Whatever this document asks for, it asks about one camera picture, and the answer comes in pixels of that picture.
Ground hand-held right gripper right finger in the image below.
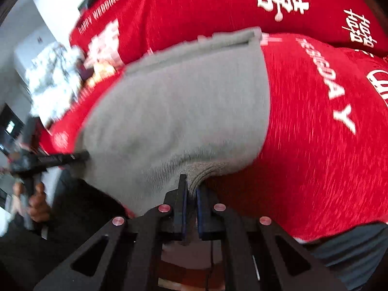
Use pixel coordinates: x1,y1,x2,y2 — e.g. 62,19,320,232
195,184,349,291

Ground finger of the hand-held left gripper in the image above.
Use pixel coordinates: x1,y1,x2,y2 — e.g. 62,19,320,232
30,151,90,171

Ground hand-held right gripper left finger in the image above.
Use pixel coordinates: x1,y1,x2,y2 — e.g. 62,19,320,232
33,174,188,291

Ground grey knit sweater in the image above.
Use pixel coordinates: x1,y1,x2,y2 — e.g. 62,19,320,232
73,27,271,219

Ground person's left hand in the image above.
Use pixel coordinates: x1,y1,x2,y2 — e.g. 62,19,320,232
13,181,51,223

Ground black cabinet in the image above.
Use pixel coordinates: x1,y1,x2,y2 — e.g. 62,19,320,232
0,103,24,154

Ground person's dark grey trousers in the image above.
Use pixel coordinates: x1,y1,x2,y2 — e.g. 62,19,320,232
0,170,388,291

